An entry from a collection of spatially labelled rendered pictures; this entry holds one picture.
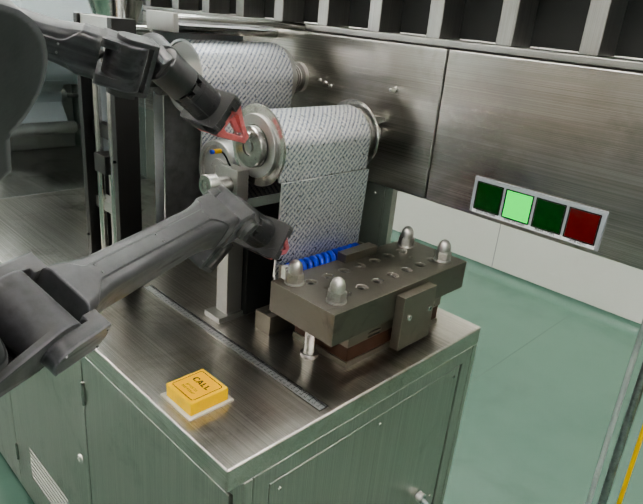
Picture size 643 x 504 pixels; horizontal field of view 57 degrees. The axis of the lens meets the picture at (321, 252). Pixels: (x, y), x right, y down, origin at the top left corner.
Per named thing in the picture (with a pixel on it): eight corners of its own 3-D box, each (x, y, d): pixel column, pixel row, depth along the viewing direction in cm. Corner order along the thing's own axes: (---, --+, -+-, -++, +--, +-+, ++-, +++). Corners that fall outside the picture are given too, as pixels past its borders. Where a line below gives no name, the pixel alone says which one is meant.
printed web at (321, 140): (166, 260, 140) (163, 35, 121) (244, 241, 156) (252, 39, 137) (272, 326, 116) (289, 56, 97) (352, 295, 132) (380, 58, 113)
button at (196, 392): (165, 395, 93) (165, 382, 92) (202, 379, 98) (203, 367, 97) (190, 417, 89) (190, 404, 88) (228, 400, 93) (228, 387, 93)
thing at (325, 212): (272, 276, 112) (281, 183, 104) (354, 250, 128) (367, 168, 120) (274, 277, 111) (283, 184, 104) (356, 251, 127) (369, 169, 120)
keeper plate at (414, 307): (388, 346, 111) (396, 294, 107) (420, 331, 118) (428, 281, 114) (399, 352, 109) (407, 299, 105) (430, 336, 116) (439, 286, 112)
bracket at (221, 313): (202, 315, 118) (204, 166, 107) (228, 306, 123) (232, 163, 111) (217, 325, 115) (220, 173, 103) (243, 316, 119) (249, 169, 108)
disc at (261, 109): (227, 168, 114) (237, 92, 107) (229, 167, 114) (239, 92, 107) (276, 199, 105) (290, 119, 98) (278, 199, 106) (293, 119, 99)
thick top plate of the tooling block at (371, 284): (268, 310, 108) (270, 280, 105) (402, 262, 135) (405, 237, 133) (331, 347, 98) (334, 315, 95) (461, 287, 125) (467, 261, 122)
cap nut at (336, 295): (321, 299, 100) (323, 275, 98) (335, 294, 103) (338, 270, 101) (336, 308, 98) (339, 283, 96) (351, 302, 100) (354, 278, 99)
